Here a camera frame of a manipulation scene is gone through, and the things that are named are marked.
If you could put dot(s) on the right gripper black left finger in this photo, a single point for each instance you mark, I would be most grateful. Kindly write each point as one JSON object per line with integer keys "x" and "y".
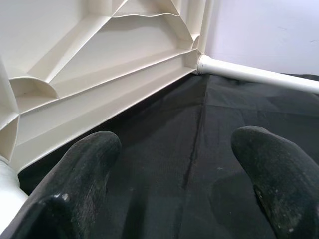
{"x": 74, "y": 186}

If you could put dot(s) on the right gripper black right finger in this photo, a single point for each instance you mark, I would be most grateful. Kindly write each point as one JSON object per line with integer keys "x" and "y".
{"x": 281, "y": 174}

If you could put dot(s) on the white plastic table leg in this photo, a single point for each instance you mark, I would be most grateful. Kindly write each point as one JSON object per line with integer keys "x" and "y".
{"x": 249, "y": 71}
{"x": 10, "y": 179}

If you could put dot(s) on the white plastic table top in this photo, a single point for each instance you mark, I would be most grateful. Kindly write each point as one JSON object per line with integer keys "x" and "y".
{"x": 74, "y": 37}

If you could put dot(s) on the black cloth table cover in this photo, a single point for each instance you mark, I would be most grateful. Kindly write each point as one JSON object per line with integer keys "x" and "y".
{"x": 174, "y": 137}

